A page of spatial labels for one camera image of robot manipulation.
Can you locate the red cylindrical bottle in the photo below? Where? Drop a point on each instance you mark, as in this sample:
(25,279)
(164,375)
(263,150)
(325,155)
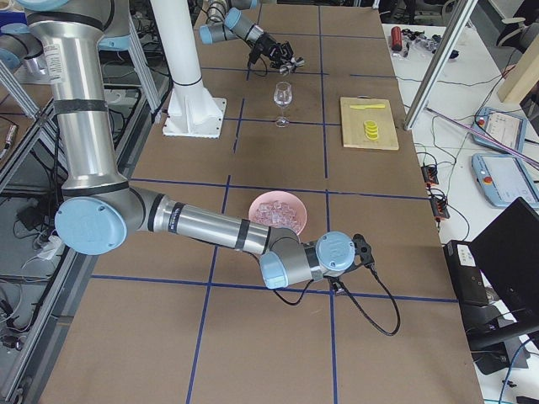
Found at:
(396,39)

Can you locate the steel cocktail jigger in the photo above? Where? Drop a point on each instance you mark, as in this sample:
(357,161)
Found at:
(294,65)

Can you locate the aluminium frame post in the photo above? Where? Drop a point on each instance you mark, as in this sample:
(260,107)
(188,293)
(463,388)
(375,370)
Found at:
(458,20)

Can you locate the black mini computer box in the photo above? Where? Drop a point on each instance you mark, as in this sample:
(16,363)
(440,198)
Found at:
(466,277)

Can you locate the clear wine glass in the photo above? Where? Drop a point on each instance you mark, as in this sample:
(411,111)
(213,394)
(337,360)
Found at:
(282,98)

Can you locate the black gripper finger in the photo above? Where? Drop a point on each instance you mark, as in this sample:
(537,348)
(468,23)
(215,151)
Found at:
(285,51)
(280,64)

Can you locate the bamboo cutting board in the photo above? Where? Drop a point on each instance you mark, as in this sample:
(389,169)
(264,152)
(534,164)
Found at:
(355,123)

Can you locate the teach pendant far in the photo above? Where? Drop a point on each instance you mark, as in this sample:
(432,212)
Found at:
(507,128)

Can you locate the pink bowl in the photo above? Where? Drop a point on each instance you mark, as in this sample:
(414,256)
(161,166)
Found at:
(285,197)

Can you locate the teach pendant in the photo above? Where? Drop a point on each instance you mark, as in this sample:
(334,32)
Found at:
(507,128)
(503,179)

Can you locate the yellow plastic knife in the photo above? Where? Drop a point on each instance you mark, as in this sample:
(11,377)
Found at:
(367,106)

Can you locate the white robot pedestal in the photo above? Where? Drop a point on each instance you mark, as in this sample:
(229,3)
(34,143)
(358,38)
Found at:
(192,111)

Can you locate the teach pendant near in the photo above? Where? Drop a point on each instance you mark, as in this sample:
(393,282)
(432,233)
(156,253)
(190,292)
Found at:
(503,179)

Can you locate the clear ice cubes pile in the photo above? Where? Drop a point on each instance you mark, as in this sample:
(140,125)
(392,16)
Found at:
(277,214)

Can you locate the black monitor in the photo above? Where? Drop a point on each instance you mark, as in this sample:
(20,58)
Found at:
(506,252)

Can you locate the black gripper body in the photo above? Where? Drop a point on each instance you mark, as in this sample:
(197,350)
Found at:
(270,48)
(337,287)

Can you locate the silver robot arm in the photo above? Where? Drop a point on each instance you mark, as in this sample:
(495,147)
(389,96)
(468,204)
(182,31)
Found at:
(226,21)
(100,208)

